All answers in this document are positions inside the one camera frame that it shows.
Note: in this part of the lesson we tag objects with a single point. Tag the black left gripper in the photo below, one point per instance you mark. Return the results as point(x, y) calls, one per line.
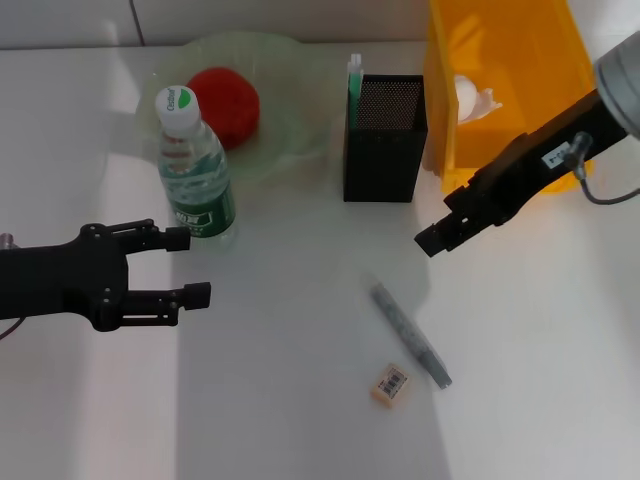
point(55, 280)

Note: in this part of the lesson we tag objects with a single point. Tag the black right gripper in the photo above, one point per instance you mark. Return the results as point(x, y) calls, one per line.
point(525, 170)

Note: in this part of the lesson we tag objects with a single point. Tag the clear water bottle green label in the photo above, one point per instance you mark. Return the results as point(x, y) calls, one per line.
point(200, 195)

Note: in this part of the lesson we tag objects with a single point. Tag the white paper ball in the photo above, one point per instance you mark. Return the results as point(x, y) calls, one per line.
point(472, 100)

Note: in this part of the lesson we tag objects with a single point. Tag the mint green pen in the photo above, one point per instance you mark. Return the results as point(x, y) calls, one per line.
point(355, 80)

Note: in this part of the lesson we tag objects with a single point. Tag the black mesh pen holder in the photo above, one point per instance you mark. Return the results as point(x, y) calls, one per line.
point(385, 150)

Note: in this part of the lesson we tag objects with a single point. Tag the grey pen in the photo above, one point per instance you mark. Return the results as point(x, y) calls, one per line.
point(410, 335)

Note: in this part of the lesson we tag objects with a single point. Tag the tan eraser with barcode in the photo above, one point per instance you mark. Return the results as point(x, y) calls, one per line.
point(391, 386)

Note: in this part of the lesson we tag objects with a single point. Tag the green glass fruit plate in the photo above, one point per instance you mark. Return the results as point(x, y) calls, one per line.
point(285, 100)

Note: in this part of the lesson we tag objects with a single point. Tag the yellow plastic storage bin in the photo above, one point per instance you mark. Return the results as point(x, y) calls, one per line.
point(530, 75)

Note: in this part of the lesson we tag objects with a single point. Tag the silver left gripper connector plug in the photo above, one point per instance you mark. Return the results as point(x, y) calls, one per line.
point(7, 241)

